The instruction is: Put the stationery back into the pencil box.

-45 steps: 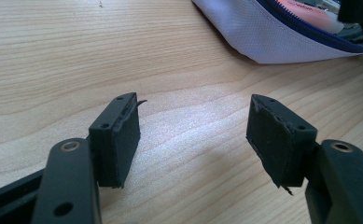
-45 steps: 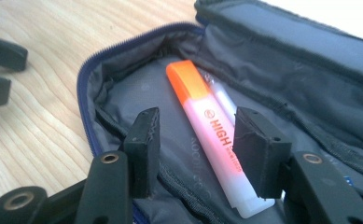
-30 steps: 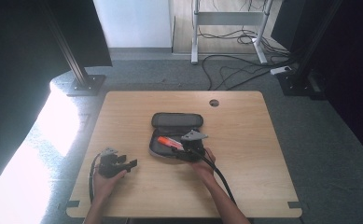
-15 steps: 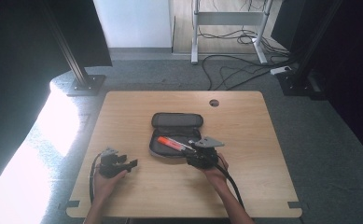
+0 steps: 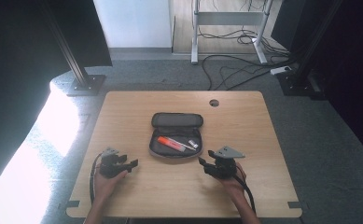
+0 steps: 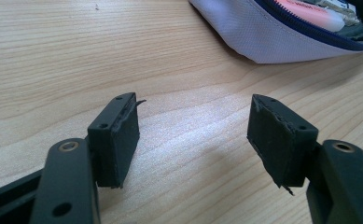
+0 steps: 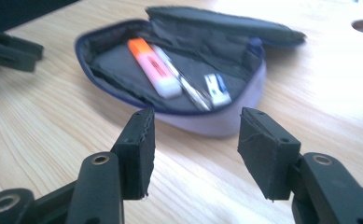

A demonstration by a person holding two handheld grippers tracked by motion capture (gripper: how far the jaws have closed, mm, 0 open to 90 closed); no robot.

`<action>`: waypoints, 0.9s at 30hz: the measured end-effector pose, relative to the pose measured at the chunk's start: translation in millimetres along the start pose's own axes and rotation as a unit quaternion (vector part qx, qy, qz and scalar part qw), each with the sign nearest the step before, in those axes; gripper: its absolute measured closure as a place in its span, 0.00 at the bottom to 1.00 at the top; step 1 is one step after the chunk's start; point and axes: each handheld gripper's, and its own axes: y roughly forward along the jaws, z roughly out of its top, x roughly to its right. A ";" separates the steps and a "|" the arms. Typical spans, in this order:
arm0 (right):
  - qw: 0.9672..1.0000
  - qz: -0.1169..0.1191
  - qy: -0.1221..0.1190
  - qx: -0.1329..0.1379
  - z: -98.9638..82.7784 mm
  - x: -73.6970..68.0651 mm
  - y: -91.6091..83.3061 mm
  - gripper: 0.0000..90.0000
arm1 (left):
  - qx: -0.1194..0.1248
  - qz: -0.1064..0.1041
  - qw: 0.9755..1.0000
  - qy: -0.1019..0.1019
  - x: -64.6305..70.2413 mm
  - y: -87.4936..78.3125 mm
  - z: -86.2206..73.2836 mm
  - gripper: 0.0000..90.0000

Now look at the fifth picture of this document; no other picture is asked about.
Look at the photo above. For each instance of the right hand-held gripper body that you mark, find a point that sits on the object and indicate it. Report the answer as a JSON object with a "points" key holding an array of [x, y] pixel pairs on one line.
{"points": [[224, 163]]}

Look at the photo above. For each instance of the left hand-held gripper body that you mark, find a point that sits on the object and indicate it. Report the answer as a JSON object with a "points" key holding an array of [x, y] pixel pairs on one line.
{"points": [[110, 163]]}

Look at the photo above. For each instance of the white eraser with blue sleeve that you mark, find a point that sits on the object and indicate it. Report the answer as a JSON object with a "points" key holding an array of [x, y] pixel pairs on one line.
{"points": [[193, 143]]}

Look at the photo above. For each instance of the white pen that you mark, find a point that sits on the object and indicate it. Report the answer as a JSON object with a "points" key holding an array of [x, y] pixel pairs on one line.
{"points": [[187, 146]]}

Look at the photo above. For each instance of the orange highlighter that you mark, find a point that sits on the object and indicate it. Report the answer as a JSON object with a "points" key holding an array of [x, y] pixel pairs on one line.
{"points": [[170, 143]]}

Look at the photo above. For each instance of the black pencil case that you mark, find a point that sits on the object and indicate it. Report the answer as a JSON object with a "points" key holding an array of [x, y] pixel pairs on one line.
{"points": [[176, 119]]}

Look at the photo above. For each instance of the person's right hand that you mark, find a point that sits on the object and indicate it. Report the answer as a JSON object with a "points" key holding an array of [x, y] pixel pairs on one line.
{"points": [[232, 185]]}

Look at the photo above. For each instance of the person's left hand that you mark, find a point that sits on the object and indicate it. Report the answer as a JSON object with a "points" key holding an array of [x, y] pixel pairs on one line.
{"points": [[106, 186]]}

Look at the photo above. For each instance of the black metal stand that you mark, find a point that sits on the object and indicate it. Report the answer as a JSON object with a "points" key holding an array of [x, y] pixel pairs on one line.
{"points": [[303, 68], [76, 68]]}

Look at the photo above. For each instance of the white power strip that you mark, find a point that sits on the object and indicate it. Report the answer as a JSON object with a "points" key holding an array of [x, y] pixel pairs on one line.
{"points": [[280, 70]]}

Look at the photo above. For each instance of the black curtain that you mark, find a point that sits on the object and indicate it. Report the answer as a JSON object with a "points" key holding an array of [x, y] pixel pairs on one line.
{"points": [[17, 77], [356, 77]]}

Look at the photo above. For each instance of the white desk frame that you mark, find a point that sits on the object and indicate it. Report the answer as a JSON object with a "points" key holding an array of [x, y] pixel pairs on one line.
{"points": [[229, 18]]}

